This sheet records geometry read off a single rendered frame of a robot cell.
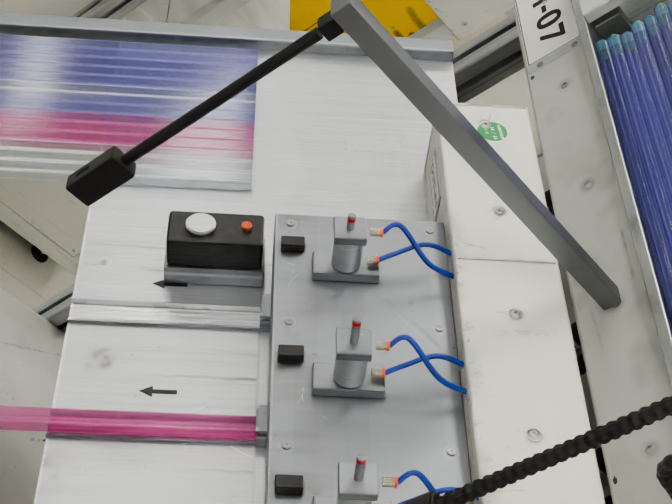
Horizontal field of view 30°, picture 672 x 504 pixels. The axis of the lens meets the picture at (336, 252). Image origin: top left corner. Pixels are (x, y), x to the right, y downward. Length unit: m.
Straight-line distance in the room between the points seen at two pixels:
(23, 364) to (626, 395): 0.83
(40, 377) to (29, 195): 0.99
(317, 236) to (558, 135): 0.25
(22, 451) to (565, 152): 0.71
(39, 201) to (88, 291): 1.48
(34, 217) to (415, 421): 1.73
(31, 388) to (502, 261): 0.73
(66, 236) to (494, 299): 1.70
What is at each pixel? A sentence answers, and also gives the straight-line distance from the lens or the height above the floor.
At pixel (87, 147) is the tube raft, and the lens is 1.12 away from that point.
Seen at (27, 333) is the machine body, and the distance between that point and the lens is 1.55.
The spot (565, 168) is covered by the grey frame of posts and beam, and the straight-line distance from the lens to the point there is 1.07.
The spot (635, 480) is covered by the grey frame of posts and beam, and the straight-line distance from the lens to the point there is 0.86.
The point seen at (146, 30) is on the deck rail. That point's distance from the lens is 1.26.
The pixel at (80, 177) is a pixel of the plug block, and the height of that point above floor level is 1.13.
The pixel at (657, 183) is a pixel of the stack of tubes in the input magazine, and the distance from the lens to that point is 0.96.
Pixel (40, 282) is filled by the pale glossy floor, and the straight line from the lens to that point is 2.64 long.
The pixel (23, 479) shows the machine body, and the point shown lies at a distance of 1.45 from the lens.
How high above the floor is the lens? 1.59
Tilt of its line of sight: 25 degrees down
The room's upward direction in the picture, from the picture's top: 61 degrees clockwise
